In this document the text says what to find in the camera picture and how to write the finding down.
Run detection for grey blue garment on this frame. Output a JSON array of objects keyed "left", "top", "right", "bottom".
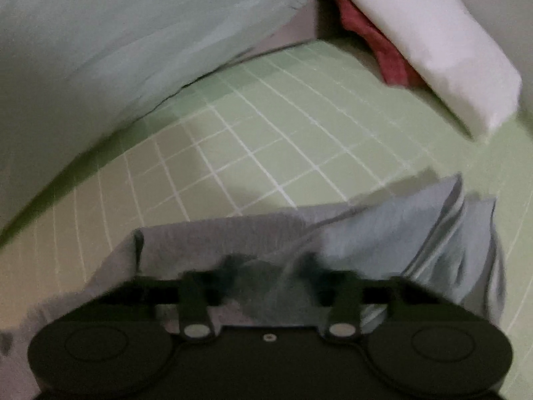
[{"left": 0, "top": 172, "right": 507, "bottom": 359}]

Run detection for green grid cutting mat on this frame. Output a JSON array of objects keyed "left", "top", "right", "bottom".
[{"left": 0, "top": 39, "right": 533, "bottom": 400}]

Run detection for red folded cloth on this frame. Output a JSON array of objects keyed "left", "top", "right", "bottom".
[{"left": 335, "top": 0, "right": 426, "bottom": 88}]

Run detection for white folded cloth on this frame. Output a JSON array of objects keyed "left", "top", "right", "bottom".
[{"left": 351, "top": 0, "right": 522, "bottom": 138}]

